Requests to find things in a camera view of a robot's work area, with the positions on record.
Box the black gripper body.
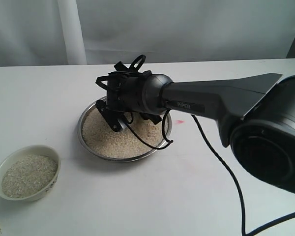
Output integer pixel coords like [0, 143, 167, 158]
[96, 70, 152, 113]

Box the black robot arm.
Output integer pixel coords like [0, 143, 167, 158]
[96, 71, 295, 193]

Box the rice in steel tray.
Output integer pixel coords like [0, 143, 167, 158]
[82, 108, 163, 159]

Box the rice in white bowl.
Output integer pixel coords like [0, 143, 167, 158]
[1, 154, 58, 198]

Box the white ceramic bowl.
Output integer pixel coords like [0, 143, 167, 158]
[0, 145, 60, 202]

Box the round steel tray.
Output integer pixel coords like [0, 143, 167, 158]
[77, 102, 167, 162]

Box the white backdrop curtain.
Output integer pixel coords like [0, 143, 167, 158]
[0, 0, 295, 66]

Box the black cable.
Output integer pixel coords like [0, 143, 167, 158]
[114, 55, 259, 236]

